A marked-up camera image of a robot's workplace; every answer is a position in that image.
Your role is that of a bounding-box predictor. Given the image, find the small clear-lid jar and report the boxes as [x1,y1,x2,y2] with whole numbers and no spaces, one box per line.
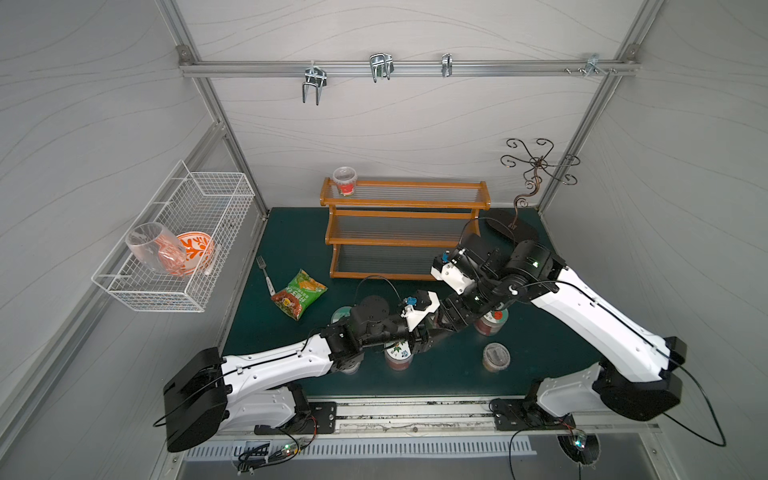
[339,361,361,375]
[331,166,357,197]
[482,342,511,373]

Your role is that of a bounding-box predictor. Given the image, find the orange wooden tiered shelf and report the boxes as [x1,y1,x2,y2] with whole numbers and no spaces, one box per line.
[320,178,491,281]

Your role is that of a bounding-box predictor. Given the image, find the small clear-lid jar top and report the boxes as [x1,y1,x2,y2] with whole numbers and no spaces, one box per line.
[331,166,357,197]

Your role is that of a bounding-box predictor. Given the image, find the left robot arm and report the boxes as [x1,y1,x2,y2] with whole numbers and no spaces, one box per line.
[154,290,456,453]

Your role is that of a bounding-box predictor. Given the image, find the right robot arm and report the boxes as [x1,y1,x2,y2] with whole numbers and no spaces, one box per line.
[431,234,687,427]

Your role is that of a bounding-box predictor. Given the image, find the tomato label seed jar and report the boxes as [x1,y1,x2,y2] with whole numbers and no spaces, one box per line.
[474,309,509,336]

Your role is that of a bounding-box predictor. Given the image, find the flower label seed jar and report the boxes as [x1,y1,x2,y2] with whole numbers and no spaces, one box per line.
[331,306,351,323]

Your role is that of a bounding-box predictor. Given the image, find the orange fruit label jar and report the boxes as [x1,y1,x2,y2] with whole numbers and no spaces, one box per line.
[384,340,413,371]

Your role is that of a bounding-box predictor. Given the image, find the green snack packet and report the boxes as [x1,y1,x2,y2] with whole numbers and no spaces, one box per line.
[271,269,327,321]

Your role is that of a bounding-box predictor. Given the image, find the metal scroll hook stand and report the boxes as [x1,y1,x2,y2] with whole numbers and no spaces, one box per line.
[489,137,578,243]

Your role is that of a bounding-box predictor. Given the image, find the metal single hook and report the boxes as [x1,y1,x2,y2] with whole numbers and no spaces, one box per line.
[441,53,453,78]

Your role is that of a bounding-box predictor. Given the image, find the orange patterned bowl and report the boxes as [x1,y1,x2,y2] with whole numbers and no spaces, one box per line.
[173,231,216,276]

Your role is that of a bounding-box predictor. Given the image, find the metal double hook middle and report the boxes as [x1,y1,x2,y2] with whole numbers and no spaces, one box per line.
[369,53,394,83]

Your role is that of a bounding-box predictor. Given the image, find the metal double hook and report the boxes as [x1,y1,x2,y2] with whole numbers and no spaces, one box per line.
[369,53,394,83]
[302,64,328,106]

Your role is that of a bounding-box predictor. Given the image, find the metal double hook left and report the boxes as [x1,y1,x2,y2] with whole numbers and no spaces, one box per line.
[302,64,328,106]

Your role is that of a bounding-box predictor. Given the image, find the metal hook right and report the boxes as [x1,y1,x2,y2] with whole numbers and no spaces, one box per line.
[564,53,612,78]

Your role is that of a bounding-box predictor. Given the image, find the clear glass cup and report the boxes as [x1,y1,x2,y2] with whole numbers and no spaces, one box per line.
[124,222,186,275]

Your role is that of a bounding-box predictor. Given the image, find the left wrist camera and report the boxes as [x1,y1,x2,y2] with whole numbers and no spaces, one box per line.
[401,290,440,332]

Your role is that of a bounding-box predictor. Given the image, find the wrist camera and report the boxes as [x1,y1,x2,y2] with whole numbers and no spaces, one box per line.
[430,252,476,295]
[401,290,440,332]

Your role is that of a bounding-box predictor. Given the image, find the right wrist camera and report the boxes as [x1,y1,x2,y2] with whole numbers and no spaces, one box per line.
[430,252,476,295]

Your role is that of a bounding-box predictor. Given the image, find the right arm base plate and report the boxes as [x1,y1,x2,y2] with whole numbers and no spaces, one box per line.
[489,398,575,431]

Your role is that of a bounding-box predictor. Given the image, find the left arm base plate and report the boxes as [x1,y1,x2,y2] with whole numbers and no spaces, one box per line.
[253,401,338,435]

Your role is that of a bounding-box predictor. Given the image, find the white handled fork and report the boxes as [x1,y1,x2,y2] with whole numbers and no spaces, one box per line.
[255,256,276,296]

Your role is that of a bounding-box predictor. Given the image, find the white wire basket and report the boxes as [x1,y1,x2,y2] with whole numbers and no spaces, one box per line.
[92,161,254,313]

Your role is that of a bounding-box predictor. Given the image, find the aluminium top rail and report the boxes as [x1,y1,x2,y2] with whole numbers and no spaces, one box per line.
[179,58,641,79]

